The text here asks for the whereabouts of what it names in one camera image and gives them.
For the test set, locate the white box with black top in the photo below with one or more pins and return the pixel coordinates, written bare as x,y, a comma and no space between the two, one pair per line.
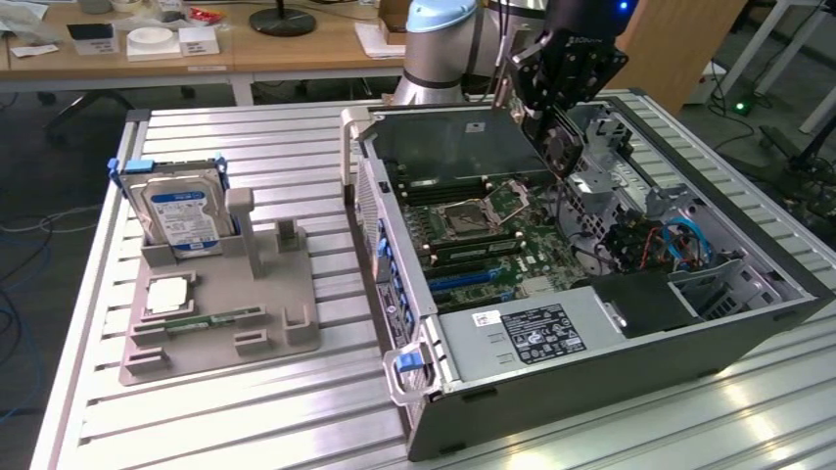
91,41

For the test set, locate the metal socket cover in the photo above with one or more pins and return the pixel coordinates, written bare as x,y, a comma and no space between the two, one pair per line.
508,196

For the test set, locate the brown cardboard box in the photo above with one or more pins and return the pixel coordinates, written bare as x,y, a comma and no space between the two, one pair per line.
392,14

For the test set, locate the black drive connector block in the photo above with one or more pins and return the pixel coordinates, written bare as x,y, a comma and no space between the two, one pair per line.
627,245

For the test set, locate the black floor equipment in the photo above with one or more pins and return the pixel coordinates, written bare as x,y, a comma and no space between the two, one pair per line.
803,156

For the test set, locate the white round dish block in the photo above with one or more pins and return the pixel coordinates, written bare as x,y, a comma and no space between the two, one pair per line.
153,46

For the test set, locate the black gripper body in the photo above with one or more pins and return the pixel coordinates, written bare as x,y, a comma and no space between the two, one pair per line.
584,24

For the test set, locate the white table frame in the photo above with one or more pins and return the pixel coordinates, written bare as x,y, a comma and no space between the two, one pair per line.
779,46

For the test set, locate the clear plastic bag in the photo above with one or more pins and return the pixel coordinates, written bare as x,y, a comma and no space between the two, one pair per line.
25,24

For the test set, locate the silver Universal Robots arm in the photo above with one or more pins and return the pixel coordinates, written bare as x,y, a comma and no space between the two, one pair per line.
433,63

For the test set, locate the green RAM stick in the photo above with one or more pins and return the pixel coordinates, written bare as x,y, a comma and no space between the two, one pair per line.
209,320

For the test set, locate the blue expansion slot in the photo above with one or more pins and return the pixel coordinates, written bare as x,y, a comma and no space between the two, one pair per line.
464,278

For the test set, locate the grey cup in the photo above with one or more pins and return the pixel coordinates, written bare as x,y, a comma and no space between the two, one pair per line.
96,6

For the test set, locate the wooden cabinet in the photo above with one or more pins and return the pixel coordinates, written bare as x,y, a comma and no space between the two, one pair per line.
672,49

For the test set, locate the grey disk bay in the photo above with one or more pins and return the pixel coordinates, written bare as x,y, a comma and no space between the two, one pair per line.
725,289

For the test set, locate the grey power supply with label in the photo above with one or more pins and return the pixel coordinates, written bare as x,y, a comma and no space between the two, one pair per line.
469,352

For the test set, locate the white box with red button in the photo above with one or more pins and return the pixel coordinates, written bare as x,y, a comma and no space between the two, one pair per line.
708,83

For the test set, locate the graphics card with black fan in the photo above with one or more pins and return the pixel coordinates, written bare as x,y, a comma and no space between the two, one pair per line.
561,144

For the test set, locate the black round lamp base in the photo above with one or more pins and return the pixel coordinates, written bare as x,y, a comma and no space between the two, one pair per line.
280,24

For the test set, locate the CPU socket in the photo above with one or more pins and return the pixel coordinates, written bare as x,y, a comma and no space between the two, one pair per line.
465,218

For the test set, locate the grey printed parts rack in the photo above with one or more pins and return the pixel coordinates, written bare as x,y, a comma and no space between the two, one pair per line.
215,352

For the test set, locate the white paper stack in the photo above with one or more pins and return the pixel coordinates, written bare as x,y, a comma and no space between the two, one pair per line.
379,44

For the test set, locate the open black PC case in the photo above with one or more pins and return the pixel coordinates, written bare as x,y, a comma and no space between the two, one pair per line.
588,391

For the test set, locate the perforated metal disk bay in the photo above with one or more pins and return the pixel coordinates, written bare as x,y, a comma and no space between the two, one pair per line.
597,196

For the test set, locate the black office chair base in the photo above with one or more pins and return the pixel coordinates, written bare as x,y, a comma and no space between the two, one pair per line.
84,105

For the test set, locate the small white labelled box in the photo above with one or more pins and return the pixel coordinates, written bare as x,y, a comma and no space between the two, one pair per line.
199,41

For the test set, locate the black RAM stick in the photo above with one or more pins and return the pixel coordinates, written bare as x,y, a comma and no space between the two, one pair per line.
473,252

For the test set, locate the silver CPU chip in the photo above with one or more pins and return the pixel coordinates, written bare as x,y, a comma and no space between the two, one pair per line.
168,296

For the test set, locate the hard disk in blue caddy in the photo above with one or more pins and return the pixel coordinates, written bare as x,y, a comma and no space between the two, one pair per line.
179,210

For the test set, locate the white tape roll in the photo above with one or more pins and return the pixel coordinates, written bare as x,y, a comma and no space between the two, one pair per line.
125,5

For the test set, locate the white paper card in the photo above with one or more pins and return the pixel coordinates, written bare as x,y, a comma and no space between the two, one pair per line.
32,50

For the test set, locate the green motherboard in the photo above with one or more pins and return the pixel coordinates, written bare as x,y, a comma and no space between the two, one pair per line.
541,254

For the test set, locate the wooden desk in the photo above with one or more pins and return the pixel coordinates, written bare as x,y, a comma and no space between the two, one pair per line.
327,49

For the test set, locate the red packet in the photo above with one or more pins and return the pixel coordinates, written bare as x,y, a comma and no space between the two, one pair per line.
205,15

